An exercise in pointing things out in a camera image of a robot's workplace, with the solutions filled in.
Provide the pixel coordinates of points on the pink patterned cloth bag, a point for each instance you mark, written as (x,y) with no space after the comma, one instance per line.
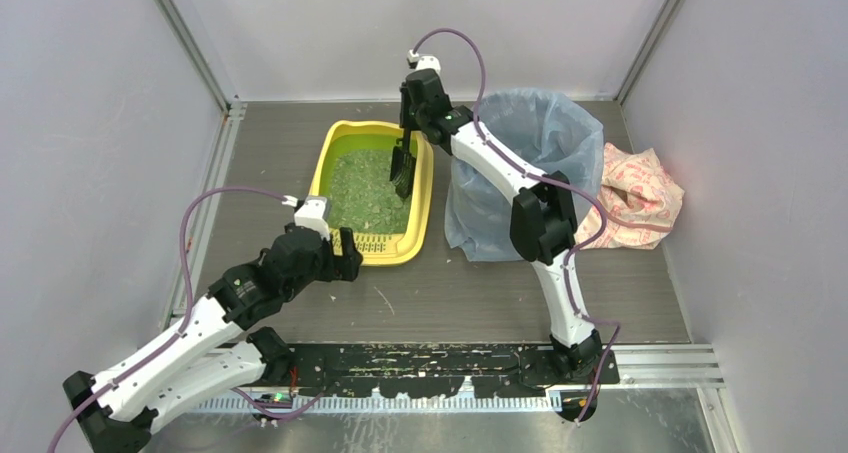
(640,199)

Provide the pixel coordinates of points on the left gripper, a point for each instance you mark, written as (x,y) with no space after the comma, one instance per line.
(340,260)

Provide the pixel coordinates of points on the black litter scoop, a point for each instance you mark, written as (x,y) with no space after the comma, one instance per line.
(403,162)

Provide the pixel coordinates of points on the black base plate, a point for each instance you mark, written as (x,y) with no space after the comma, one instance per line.
(430,370)

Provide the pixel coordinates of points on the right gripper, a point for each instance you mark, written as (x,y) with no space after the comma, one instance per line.
(408,130)

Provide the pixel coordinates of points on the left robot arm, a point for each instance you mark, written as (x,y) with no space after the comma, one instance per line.
(217,347)

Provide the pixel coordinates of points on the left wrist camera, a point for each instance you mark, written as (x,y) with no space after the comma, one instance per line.
(312,213)

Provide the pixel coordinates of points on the green cat litter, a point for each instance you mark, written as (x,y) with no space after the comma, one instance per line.
(362,196)

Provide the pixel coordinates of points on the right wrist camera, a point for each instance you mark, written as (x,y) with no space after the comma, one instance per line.
(418,62)

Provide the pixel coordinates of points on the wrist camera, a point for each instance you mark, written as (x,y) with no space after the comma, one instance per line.
(418,62)
(312,213)

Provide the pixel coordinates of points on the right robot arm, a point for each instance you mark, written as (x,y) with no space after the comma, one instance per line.
(543,221)

